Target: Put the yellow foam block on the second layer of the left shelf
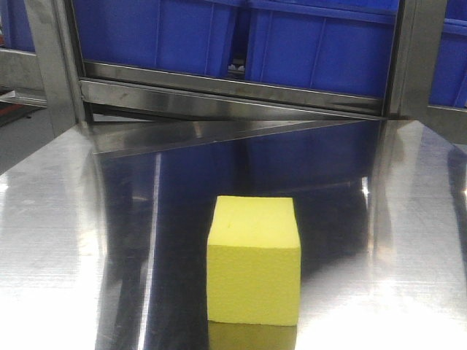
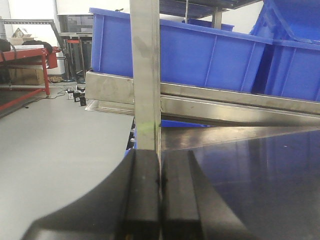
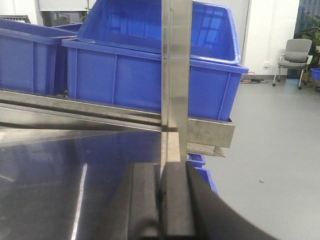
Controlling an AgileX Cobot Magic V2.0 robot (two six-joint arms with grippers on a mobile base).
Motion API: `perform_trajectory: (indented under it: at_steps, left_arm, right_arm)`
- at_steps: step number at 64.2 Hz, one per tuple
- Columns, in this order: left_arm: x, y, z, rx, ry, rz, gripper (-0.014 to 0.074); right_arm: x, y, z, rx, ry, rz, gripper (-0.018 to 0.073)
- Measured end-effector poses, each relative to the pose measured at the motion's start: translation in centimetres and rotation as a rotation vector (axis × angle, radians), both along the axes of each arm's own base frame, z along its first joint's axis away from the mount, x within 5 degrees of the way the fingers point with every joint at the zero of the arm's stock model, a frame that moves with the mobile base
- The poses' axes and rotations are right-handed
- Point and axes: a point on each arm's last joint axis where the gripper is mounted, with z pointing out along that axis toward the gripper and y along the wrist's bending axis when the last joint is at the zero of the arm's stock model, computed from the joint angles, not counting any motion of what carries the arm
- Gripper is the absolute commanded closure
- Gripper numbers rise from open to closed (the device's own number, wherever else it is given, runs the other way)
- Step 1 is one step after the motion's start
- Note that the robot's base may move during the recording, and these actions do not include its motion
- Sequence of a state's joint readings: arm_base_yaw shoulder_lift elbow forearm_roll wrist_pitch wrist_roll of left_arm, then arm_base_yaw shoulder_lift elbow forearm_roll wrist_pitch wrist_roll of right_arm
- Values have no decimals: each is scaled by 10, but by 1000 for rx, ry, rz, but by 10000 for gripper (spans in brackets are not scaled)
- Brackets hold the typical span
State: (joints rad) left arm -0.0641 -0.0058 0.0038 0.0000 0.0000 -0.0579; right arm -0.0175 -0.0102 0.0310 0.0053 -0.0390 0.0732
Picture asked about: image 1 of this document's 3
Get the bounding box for yellow foam block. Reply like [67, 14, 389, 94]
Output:
[207, 196, 301, 327]

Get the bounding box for blue plastic bin left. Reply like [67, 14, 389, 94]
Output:
[73, 0, 243, 77]

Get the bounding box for blue plastic bin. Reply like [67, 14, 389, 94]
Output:
[73, 0, 243, 77]
[245, 1, 395, 98]

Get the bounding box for blue plastic bin right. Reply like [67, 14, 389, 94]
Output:
[245, 1, 395, 98]

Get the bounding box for blue bin far right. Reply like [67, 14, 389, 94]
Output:
[430, 0, 466, 109]

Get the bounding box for blue bin far left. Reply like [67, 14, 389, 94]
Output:
[1, 0, 35, 52]

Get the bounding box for stainless steel shelf frame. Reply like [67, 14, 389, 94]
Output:
[1, 1, 466, 144]

